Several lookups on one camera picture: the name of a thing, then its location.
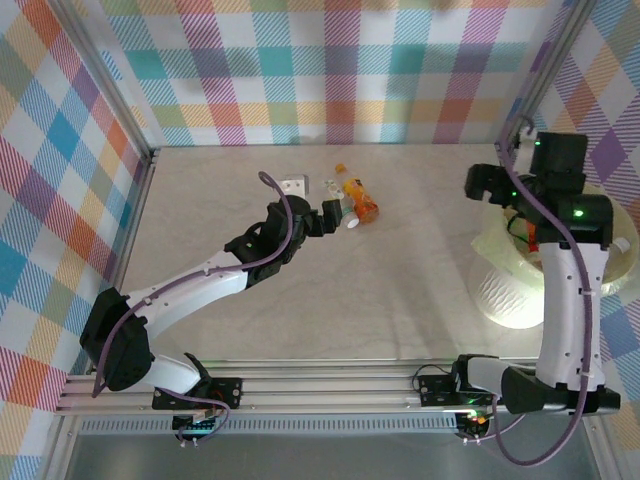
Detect small controller board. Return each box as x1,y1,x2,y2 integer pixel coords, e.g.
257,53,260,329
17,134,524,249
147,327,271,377
455,408,496,444
172,412,221,448

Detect slotted grey cable duct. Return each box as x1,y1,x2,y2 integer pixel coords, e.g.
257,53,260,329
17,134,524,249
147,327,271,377
74,418,461,437

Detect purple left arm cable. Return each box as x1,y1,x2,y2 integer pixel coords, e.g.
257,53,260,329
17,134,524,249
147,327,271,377
92,170,296,447

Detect orange yellow label juice bottle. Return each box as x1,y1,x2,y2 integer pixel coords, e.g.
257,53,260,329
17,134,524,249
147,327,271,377
341,177,380,225

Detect white ribbed bin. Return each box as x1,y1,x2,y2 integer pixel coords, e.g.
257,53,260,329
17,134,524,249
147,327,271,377
468,254,546,331

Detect aluminium corner post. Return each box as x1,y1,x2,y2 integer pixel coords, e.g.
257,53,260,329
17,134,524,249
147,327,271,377
497,0,599,156
47,0,162,169

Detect white green label bottle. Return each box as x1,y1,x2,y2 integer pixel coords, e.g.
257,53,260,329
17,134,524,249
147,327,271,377
322,178,361,230

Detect aluminium front rail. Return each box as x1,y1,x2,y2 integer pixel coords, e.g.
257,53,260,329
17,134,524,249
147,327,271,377
54,360,619,417

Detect aluminium side rail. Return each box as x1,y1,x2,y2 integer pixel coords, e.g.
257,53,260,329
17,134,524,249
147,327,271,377
87,147,162,376

